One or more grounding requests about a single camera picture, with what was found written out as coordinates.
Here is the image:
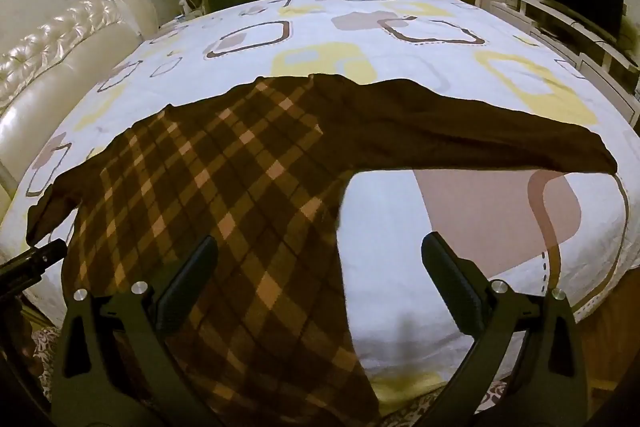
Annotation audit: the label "printed white bed sheet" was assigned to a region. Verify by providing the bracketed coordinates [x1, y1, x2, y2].
[0, 0, 640, 413]

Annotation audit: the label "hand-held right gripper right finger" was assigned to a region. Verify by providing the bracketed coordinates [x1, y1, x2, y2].
[421, 231, 597, 427]

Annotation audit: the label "cream tufted headboard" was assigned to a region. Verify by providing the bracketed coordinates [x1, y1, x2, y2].
[0, 0, 162, 208]

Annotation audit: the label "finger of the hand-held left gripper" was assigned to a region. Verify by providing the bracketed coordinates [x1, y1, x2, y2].
[0, 238, 69, 301]

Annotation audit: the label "person's patterned pants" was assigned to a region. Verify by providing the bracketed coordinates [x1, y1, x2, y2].
[25, 326, 507, 427]

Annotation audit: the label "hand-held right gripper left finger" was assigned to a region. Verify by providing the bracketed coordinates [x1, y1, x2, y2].
[50, 234, 221, 427]

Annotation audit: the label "brown plaid sweater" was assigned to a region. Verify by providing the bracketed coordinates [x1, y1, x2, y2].
[26, 74, 620, 427]

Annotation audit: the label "white television stand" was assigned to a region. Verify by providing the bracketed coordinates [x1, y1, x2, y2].
[492, 0, 640, 75]

